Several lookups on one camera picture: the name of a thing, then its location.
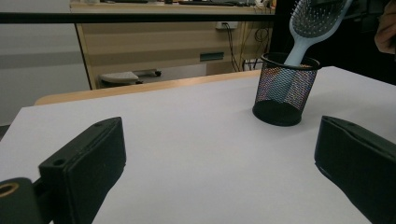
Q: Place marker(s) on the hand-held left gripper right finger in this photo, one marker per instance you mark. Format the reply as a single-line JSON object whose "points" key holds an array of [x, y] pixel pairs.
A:
{"points": [[358, 161]]}

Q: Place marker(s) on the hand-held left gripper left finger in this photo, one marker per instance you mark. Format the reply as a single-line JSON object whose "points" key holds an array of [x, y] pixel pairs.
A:
{"points": [[84, 168]]}

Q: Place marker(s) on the light blue hairbrush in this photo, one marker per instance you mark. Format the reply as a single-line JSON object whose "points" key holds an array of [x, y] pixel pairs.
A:
{"points": [[314, 21]]}

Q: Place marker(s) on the black mesh pen holder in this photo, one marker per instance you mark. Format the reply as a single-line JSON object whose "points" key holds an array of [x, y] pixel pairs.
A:
{"points": [[280, 99]]}

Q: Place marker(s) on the black curtain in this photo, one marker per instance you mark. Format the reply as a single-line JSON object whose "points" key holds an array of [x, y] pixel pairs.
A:
{"points": [[351, 53]]}

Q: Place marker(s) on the office chair base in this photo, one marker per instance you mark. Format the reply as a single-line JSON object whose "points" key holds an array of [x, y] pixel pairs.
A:
{"points": [[121, 77]]}

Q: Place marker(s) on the white cabinet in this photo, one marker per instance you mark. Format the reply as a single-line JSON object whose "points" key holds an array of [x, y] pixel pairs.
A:
{"points": [[37, 68]]}

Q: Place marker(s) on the white table cover sheet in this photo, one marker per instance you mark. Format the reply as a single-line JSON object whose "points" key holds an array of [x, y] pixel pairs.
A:
{"points": [[202, 149]]}

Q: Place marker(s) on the white power socket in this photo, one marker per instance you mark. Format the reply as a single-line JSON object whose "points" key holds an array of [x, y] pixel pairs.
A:
{"points": [[226, 25]]}

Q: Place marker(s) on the wooden desk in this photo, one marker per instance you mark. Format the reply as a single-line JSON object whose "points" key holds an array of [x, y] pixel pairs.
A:
{"points": [[149, 43]]}

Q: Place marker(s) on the black metal frame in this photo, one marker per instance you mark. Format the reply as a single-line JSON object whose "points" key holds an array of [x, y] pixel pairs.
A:
{"points": [[124, 17]]}

